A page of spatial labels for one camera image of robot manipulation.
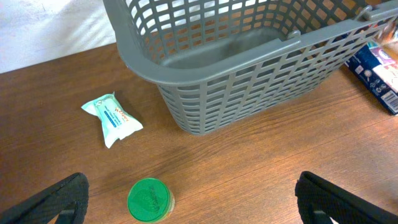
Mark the Kleenex tissue multipack box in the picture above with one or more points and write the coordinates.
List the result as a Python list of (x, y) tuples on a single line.
[(378, 72)]

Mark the grey plastic lattice basket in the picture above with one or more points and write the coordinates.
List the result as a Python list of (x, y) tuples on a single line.
[(216, 62)]

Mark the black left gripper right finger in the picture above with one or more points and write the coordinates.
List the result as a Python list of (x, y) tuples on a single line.
[(320, 201)]

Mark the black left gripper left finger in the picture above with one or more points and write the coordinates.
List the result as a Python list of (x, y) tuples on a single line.
[(67, 201)]

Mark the green lidded jar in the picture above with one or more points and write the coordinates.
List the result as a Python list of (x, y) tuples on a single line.
[(150, 201)]

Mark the mint green wipes packet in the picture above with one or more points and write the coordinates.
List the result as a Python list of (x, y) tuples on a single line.
[(115, 122)]

